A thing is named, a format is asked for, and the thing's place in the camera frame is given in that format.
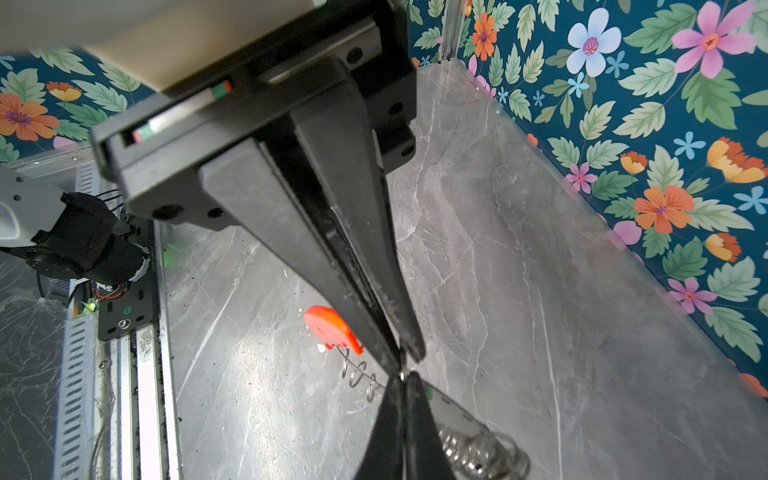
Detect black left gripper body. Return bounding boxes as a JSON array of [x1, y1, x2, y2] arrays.
[[91, 1, 416, 231]]

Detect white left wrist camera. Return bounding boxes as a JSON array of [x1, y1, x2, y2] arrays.
[[1, 0, 320, 90]]

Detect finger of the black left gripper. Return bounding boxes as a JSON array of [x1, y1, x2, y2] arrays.
[[291, 57, 426, 363], [199, 138, 401, 375]]

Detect metal keyring holder red handle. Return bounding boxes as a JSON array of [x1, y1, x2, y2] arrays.
[[303, 304, 532, 480]]

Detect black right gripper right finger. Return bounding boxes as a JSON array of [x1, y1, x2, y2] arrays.
[[405, 371, 455, 480]]

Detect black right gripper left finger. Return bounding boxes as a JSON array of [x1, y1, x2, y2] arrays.
[[354, 377, 405, 480]]

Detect white vented cable duct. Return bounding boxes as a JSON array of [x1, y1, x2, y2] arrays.
[[52, 161, 100, 480]]

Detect aluminium mounting rail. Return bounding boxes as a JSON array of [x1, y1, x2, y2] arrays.
[[106, 226, 183, 480]]

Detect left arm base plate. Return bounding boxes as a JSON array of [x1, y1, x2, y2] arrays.
[[93, 218, 160, 342]]

